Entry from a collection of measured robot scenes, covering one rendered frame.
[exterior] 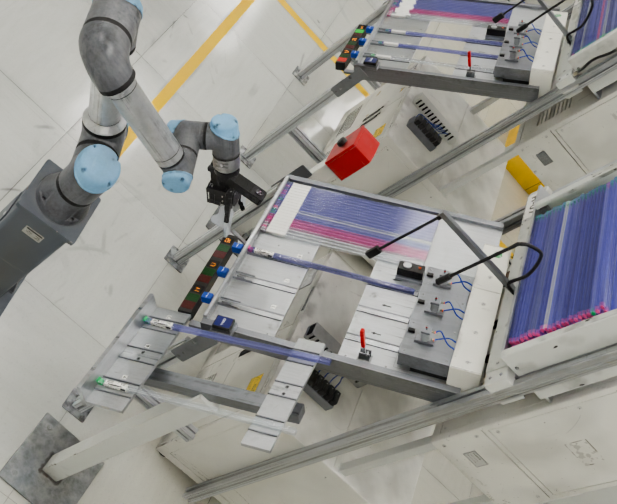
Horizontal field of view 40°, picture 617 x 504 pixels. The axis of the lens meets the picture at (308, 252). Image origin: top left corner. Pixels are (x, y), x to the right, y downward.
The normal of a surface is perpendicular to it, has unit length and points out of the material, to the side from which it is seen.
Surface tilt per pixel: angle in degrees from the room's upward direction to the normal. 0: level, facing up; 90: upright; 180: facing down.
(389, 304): 43
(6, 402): 0
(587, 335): 90
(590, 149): 90
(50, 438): 0
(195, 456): 90
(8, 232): 90
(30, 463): 0
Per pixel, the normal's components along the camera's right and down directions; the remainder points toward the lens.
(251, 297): 0.02, -0.73
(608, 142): -0.32, 0.64
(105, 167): 0.64, -0.27
